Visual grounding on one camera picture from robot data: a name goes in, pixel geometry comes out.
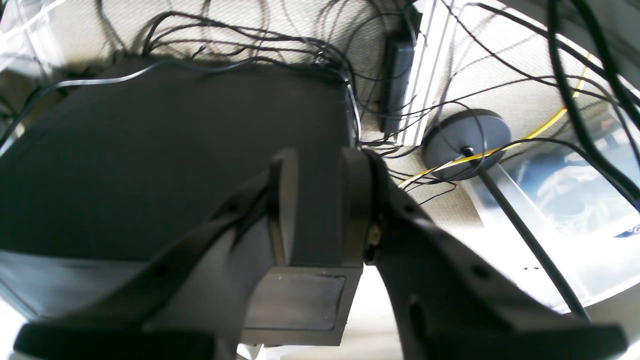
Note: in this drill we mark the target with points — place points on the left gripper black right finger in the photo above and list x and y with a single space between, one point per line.
448 302

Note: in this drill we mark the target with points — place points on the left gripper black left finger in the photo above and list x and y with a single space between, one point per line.
191 301

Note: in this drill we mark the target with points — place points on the round black stand base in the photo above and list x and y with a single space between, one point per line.
453 147

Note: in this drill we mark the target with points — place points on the dark grey computer box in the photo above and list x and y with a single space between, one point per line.
118 172

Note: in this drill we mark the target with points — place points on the black power adapter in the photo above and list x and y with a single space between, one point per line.
396 66

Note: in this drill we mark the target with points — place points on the aluminium frame rail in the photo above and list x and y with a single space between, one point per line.
433 41

